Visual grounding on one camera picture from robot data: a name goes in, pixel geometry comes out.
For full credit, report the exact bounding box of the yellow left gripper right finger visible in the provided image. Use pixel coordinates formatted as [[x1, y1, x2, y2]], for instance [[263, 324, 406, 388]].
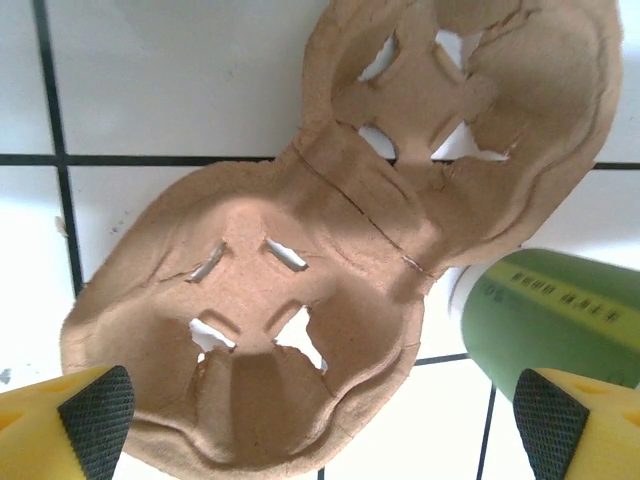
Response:
[[513, 367, 640, 480]]

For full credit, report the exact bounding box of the brown pulp cup carrier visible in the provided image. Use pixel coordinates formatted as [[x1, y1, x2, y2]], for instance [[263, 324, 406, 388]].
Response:
[[59, 0, 626, 480]]

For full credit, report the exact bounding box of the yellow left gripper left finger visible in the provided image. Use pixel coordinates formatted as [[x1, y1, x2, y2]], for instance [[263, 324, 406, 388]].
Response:
[[0, 364, 136, 480]]

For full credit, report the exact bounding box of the green paper coffee cup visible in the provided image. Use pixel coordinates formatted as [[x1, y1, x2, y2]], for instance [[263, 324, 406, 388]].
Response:
[[447, 248, 640, 406]]

